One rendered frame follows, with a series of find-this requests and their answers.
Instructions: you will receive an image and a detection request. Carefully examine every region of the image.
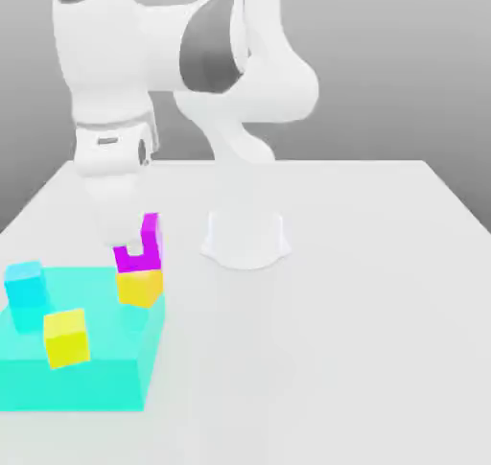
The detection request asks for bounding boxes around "small yellow cube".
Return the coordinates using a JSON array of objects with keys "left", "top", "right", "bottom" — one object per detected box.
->
[{"left": 42, "top": 308, "right": 92, "bottom": 370}]

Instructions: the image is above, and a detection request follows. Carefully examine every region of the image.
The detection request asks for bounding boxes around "small cyan cube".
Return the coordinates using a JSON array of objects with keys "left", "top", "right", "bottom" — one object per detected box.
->
[{"left": 4, "top": 260, "right": 52, "bottom": 320}]

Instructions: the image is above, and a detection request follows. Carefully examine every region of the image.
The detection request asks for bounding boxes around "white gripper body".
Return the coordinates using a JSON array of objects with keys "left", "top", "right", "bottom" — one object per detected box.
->
[{"left": 82, "top": 171, "right": 146, "bottom": 246}]

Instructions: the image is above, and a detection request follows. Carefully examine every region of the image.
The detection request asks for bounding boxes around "large turquoise box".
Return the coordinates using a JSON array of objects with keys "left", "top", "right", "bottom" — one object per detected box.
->
[{"left": 0, "top": 267, "right": 167, "bottom": 413}]

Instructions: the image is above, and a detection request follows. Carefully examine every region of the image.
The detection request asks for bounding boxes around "small orange cube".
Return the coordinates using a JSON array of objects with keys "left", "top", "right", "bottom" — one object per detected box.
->
[{"left": 116, "top": 268, "right": 165, "bottom": 310}]

